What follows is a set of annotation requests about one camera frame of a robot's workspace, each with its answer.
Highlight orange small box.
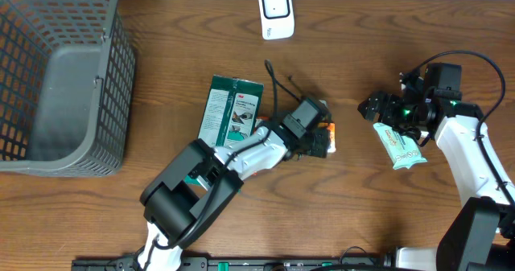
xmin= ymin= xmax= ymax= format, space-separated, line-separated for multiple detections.
xmin=319 ymin=122 xmax=336 ymax=154

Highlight mint green wipes packet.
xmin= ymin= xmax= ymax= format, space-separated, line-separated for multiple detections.
xmin=373 ymin=122 xmax=427 ymax=170

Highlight white green glove package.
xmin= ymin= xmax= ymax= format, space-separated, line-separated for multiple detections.
xmin=184 ymin=74 xmax=265 ymax=194

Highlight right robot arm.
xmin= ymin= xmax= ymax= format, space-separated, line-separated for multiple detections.
xmin=357 ymin=64 xmax=514 ymax=270

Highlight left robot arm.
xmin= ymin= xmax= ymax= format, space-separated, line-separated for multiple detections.
xmin=137 ymin=115 xmax=335 ymax=270

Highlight white barcode scanner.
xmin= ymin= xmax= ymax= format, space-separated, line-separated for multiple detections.
xmin=258 ymin=0 xmax=295 ymax=40

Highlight grey plastic mesh basket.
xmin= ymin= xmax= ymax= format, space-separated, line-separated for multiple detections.
xmin=1 ymin=0 xmax=136 ymax=178

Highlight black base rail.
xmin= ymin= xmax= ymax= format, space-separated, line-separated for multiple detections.
xmin=71 ymin=256 xmax=399 ymax=271

